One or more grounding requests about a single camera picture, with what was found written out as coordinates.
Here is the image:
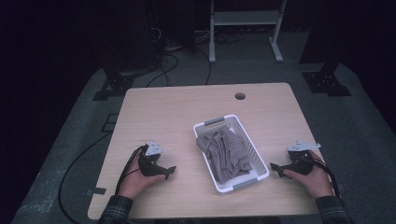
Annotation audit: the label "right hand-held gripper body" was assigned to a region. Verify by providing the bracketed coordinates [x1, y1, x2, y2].
[286, 140, 321, 175]

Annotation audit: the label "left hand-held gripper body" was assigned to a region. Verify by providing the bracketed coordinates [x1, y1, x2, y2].
[137, 140, 166, 177]

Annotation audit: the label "white plastic basket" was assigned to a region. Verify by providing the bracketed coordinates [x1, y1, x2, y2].
[191, 114, 270, 194]

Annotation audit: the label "grey pants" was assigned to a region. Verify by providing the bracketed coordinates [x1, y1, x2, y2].
[195, 124, 254, 185]

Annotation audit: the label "person's left hand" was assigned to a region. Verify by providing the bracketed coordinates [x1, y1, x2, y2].
[118, 154, 168, 201]

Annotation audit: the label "person's right hand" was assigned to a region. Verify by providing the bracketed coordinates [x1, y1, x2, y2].
[284, 150, 336, 200]

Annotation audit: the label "dark tape strip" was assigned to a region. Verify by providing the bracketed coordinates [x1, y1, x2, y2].
[85, 186, 107, 196]

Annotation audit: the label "dark equipment rack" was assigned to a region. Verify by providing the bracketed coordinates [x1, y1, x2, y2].
[101, 0, 197, 73]

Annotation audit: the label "left hand-held gripper black cable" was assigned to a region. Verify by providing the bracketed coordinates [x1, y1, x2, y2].
[114, 144, 149, 196]

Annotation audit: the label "hand-held gripper black cable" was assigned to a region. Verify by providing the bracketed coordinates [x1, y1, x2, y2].
[298, 157, 342, 197]
[114, 144, 149, 196]

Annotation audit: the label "right hand-held gripper black cable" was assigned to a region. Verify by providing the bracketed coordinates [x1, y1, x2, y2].
[298, 157, 342, 197]

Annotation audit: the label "black stand with base plate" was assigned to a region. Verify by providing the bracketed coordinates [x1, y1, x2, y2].
[92, 66, 138, 102]
[298, 0, 353, 97]

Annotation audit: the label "long black floor cable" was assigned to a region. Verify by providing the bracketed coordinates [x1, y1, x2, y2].
[57, 132, 113, 224]

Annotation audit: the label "looped black floor cable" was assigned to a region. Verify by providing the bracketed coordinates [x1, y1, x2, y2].
[145, 52, 180, 89]

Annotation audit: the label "thin black floor cable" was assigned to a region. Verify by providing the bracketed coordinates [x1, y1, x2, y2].
[195, 48, 213, 86]

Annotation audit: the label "bundle of floor cables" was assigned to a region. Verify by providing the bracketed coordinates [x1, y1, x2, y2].
[194, 29, 247, 45]

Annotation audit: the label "white metal stand frame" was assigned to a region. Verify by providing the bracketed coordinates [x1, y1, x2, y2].
[208, 0, 288, 64]

